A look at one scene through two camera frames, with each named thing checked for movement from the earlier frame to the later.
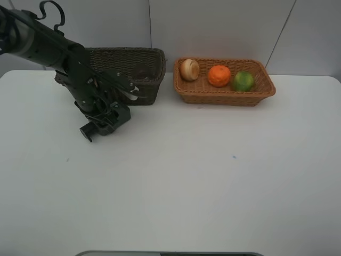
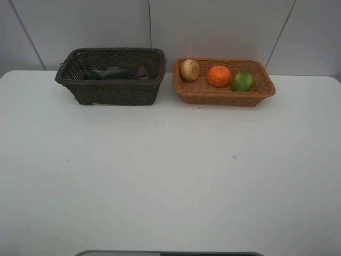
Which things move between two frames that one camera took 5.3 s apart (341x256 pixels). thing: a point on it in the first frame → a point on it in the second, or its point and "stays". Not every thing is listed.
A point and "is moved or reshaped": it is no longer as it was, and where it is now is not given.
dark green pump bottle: [89, 130] is moved or reshaped
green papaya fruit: [243, 81] stays
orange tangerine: [219, 76] stays
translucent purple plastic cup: [142, 73] stays
